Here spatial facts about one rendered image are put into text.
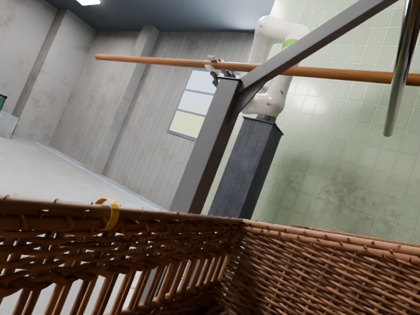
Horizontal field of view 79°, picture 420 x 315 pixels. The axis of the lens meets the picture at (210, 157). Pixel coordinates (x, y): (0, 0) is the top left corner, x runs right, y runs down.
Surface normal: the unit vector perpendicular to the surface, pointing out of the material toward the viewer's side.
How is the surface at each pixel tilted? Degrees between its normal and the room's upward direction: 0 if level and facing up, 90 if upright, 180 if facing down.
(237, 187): 90
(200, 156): 90
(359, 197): 90
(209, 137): 90
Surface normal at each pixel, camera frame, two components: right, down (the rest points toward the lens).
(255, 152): -0.49, -0.24
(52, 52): 0.79, 0.27
